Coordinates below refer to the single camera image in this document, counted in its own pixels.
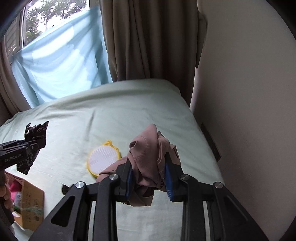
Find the beige curtain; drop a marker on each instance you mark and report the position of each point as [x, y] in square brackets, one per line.
[150, 34]
[9, 88]

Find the louvred window shutter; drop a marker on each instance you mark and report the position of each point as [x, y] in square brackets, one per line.
[13, 39]

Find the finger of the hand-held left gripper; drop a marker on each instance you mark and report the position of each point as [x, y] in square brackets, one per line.
[33, 155]
[34, 144]

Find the bed with pale green sheet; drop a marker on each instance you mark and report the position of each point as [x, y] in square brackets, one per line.
[115, 111]

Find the window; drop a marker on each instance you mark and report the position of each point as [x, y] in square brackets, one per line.
[46, 14]

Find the cardboard box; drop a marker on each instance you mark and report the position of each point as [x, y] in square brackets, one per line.
[30, 199]

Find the yellow rimmed round pad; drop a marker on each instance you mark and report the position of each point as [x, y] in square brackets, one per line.
[103, 158]

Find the light blue hanging cloth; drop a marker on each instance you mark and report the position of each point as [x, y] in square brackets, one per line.
[57, 69]

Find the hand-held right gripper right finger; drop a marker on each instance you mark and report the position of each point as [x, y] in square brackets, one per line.
[169, 183]

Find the dusty pink garment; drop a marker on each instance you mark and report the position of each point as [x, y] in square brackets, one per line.
[145, 148]

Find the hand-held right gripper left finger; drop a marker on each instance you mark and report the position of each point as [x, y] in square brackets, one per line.
[128, 182]

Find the person's left hand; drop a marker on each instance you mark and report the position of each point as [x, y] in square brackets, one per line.
[5, 194]

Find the pink zip pouch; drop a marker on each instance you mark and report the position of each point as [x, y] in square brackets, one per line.
[15, 188]

